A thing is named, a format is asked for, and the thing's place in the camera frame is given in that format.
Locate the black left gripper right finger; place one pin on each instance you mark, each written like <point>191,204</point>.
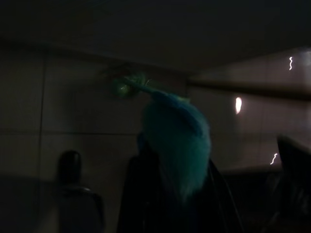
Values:
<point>295,174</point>

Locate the green round knob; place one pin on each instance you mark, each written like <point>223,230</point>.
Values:
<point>124,88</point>

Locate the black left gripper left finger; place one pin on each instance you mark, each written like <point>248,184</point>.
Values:
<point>145,201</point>

